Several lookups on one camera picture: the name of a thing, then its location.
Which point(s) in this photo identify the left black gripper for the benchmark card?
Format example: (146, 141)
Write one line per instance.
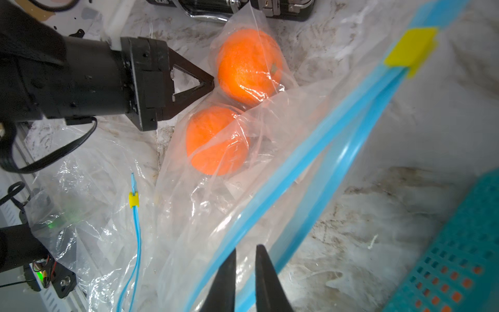
(150, 63)

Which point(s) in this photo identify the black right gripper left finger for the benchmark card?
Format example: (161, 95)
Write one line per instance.
(221, 296)

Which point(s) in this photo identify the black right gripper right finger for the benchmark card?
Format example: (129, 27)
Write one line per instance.
(270, 296)

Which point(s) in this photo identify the clear zip-top plastic bag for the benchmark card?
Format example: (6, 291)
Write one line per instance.
(80, 212)

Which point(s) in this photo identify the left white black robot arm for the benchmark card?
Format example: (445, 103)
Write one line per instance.
(47, 75)

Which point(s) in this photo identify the yellow bag zip slider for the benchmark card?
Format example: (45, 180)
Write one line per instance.
(134, 200)

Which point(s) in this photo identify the orange fruit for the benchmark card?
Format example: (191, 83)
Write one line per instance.
(250, 66)
(215, 142)

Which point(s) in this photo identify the black ribbed metal briefcase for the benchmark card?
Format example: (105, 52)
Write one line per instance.
(222, 10)

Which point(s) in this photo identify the teal plastic mesh basket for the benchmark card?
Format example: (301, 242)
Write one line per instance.
(459, 270)

